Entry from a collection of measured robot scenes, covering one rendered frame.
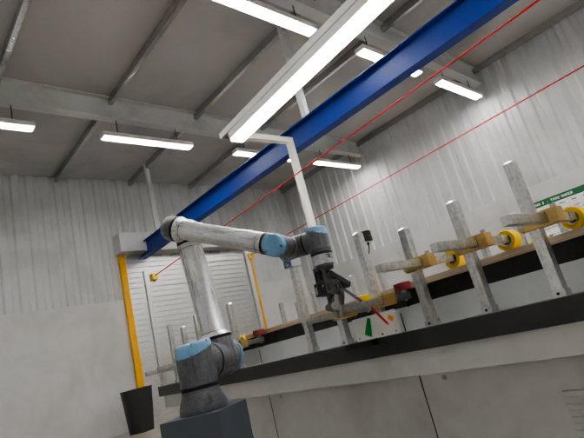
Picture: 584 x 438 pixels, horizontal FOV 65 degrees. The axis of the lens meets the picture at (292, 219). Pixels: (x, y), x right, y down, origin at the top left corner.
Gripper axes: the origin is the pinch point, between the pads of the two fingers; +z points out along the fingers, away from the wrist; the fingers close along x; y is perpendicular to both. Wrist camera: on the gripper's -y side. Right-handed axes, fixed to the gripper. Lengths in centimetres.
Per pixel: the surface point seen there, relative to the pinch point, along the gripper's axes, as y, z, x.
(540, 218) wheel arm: -20, -12, 76
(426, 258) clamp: -24.5, -13.2, 28.9
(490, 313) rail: -24, 12, 48
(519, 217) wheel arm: -7, -12, 76
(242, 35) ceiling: -218, -423, -291
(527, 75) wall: -726, -369, -146
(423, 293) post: -25.5, -0.8, 22.2
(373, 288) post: -25.1, -8.6, -2.7
